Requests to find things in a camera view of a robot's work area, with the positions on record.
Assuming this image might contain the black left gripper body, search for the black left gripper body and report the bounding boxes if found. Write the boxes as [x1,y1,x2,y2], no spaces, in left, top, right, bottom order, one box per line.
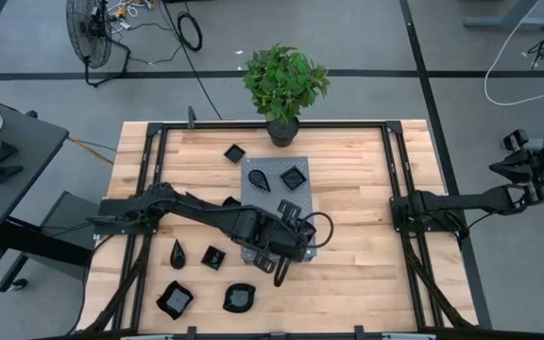
[231,207,316,264]

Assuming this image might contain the black aluminium table frame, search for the black aluminium table frame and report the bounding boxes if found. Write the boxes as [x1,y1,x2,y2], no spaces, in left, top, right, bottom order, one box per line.
[80,120,494,337]

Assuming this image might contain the black leaf-shaped plate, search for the black leaf-shaped plate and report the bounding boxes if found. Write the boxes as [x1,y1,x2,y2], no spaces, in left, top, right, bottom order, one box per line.
[222,282,258,315]

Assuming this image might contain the tangled cables and plugs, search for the tangled cables and plugs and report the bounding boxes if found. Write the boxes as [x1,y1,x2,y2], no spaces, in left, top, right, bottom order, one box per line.
[104,0,158,29]

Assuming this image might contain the white cable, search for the white cable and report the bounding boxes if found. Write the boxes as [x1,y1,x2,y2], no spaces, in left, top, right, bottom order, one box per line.
[483,0,544,107]

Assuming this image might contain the grey perforated metal shelf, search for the grey perforated metal shelf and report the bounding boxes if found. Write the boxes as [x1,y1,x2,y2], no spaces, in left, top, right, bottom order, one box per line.
[239,156,319,264]

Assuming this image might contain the black side table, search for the black side table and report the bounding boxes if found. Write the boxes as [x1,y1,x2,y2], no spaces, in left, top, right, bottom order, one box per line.
[0,96,108,301]

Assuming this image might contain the black floor fan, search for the black floor fan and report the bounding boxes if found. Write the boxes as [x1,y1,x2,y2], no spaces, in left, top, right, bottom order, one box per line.
[65,0,131,89]

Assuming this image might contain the small black square plate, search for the small black square plate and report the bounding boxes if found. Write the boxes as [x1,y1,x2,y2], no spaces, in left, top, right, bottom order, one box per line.
[199,245,228,272]
[223,143,247,164]
[280,164,309,192]

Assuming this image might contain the black spare gripper finger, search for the black spare gripper finger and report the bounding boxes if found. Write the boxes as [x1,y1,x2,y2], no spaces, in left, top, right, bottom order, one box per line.
[0,163,26,184]
[0,140,21,166]

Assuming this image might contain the white light bar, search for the white light bar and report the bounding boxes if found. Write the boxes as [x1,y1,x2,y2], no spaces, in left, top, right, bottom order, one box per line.
[120,333,174,340]
[382,332,437,340]

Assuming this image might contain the black teardrop plate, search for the black teardrop plate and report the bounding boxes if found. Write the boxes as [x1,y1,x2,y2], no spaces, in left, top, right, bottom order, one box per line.
[169,238,187,271]
[247,169,272,193]

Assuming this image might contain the yellow cable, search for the yellow cable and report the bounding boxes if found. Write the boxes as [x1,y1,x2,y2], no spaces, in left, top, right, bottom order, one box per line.
[0,90,115,166]

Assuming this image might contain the black coiled cable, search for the black coiled cable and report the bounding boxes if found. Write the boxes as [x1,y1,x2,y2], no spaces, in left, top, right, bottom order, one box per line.
[176,10,204,53]

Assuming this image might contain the green potted plant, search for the green potted plant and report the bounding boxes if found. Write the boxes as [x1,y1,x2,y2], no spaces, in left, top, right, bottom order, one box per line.
[242,42,332,148]

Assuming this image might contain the long black cable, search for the long black cable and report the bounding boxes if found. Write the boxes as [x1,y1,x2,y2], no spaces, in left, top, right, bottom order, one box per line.
[161,0,224,122]

